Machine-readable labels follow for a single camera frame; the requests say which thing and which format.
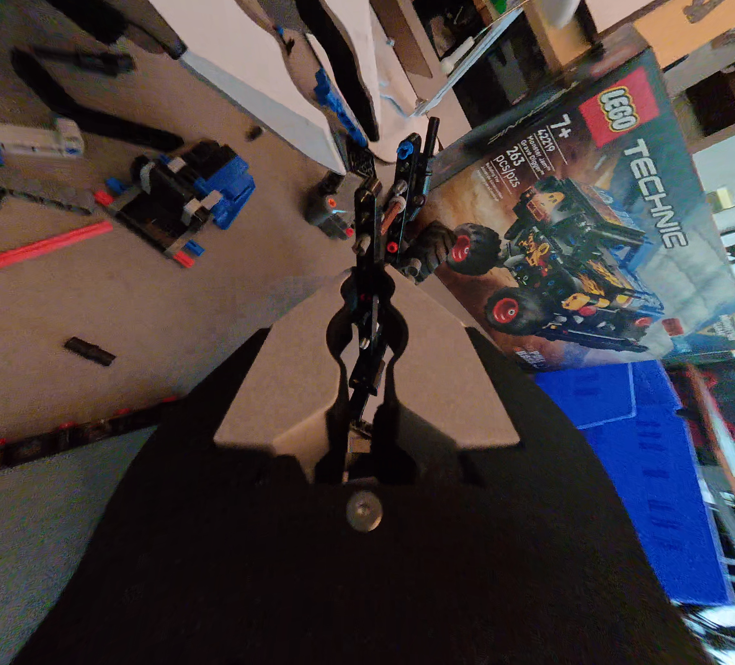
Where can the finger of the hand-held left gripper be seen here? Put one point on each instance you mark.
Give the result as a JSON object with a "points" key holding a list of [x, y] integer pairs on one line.
{"points": [[350, 11], [230, 45]]}

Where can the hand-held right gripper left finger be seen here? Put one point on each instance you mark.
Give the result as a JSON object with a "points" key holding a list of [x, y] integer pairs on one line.
{"points": [[281, 395]]}

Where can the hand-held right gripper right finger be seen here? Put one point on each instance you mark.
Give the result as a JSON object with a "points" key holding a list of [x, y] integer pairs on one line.
{"points": [[459, 395]]}

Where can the black toy truck chassis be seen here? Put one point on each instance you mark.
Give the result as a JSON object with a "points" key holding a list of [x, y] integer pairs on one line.
{"points": [[373, 229]]}

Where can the red toy axle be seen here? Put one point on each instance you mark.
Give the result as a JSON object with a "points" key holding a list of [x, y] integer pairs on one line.
{"points": [[57, 244]]}

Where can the light grey desk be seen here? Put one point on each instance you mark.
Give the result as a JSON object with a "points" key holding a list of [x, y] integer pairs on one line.
{"points": [[172, 321]]}

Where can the white document stand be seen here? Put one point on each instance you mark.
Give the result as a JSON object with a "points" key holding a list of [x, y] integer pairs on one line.
{"points": [[505, 22]]}

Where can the black toy block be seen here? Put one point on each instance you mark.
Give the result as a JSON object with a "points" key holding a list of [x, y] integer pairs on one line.
{"points": [[161, 212]]}

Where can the grey toy motor block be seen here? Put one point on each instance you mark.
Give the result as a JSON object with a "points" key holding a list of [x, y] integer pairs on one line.
{"points": [[327, 206]]}

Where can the blue plastic storage bin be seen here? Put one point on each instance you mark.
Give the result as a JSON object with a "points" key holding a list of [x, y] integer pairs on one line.
{"points": [[643, 481]]}

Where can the monster truck toy set box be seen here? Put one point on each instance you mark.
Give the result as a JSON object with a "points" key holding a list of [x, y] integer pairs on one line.
{"points": [[597, 240]]}

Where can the long grey toy plate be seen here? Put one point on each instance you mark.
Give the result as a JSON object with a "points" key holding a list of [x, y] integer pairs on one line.
{"points": [[46, 200]]}

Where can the blue toy bracket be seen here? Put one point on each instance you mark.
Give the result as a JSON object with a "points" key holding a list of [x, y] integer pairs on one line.
{"points": [[339, 108]]}

